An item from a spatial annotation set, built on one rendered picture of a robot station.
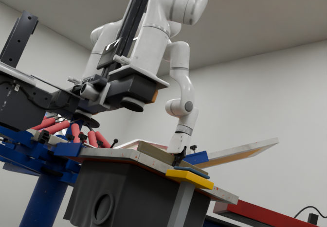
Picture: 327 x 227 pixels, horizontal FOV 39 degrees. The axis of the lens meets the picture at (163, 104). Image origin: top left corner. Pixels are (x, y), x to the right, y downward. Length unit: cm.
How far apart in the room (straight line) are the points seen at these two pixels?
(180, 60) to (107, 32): 37
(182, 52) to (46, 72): 478
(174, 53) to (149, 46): 65
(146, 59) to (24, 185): 529
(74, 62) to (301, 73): 346
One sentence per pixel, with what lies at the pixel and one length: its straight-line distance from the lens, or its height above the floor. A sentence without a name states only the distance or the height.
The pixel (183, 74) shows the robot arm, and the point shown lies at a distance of 203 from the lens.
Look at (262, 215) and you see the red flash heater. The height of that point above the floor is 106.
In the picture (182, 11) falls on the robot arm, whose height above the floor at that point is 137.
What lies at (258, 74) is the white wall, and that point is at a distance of 519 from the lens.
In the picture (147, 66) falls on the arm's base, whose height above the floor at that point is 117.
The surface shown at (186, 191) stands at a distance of 167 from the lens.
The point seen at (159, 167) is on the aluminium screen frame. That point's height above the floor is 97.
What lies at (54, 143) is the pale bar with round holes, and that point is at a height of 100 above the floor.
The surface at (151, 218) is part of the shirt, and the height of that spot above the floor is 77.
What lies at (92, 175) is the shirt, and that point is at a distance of 215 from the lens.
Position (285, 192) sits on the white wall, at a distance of 428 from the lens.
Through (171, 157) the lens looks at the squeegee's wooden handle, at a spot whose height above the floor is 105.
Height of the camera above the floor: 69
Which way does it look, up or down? 16 degrees up
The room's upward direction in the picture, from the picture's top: 19 degrees clockwise
